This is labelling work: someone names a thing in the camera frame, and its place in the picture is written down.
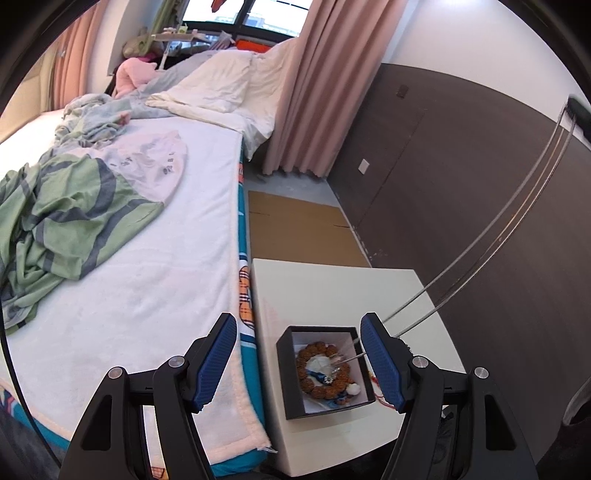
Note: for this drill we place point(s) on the cream white duvet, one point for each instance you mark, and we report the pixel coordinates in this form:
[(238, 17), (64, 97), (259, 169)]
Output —
[(217, 87)]

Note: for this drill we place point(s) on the pink plush toy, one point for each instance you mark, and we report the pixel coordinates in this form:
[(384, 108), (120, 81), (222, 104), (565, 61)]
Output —
[(131, 76)]

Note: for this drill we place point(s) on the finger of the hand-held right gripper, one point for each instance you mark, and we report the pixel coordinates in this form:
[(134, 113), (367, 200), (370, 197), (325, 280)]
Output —
[(580, 107)]

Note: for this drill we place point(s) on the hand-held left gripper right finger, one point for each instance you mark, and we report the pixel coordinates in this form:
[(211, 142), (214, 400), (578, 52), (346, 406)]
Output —
[(381, 364)]

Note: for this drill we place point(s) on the small side table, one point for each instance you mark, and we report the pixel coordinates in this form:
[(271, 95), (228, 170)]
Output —
[(178, 39)]

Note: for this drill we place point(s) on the pink curtain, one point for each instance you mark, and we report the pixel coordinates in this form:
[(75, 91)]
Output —
[(332, 83), (81, 50)]

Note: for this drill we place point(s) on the flat brown cardboard sheet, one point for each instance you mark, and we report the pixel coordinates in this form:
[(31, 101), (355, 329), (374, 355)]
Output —
[(295, 226)]

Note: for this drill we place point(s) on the green striped blanket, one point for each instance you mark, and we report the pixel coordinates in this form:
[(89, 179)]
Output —
[(60, 221)]

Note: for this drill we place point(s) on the light blue crumpled blanket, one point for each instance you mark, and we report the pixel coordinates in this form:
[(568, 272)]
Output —
[(99, 117)]

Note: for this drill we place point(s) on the bed with white blanket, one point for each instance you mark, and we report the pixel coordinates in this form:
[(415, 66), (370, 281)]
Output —
[(152, 286)]

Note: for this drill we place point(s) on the window with dark frame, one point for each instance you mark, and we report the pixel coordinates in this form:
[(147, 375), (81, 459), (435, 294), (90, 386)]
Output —
[(258, 14)]

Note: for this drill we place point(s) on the white bedside table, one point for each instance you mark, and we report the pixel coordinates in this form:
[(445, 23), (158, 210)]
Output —
[(286, 295)]

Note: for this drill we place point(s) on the black jewelry box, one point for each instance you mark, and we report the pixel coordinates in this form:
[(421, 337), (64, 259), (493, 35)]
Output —
[(288, 383)]

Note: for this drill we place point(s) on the small white shell charm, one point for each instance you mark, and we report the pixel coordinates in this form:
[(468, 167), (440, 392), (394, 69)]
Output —
[(354, 389)]

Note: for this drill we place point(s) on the pale printed white cloth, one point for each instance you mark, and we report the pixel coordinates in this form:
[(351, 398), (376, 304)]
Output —
[(147, 161)]

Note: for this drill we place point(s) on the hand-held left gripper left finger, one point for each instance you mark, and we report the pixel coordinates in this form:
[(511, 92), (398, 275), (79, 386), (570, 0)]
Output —
[(214, 364)]

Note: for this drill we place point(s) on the white wall socket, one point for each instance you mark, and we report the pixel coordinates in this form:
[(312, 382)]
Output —
[(364, 166)]

